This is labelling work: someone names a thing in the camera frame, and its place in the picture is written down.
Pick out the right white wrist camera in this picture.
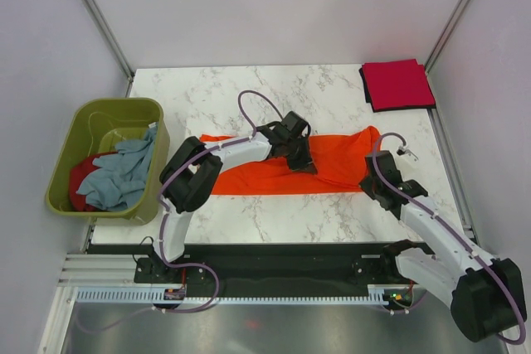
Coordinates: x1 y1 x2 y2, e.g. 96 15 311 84
397 144 419 163

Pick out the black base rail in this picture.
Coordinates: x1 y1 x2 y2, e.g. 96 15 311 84
132 241 436 299

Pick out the orange t shirt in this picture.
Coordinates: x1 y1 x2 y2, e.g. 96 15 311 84
212 126 380 196

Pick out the light blue t shirt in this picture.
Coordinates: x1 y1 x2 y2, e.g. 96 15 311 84
77 124 158 212

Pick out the right aluminium frame post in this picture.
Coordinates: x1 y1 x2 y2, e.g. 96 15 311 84
424 0 473 75

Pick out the left aluminium frame post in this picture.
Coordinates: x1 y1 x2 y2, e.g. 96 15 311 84
81 0 134 83

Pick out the aluminium frame post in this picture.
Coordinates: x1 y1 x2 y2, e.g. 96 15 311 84
424 0 473 75
81 0 134 83

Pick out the white slotted cable duct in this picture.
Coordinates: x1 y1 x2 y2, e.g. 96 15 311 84
76 287 388 306

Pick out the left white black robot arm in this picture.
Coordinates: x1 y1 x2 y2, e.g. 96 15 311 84
135 111 317 282

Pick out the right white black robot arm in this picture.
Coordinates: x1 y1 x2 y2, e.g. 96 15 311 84
360 151 527 344

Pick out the olive green plastic bin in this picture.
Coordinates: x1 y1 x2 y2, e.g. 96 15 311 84
45 98 170 225

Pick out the dark red t shirt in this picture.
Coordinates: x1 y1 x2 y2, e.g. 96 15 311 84
68 152 114 212

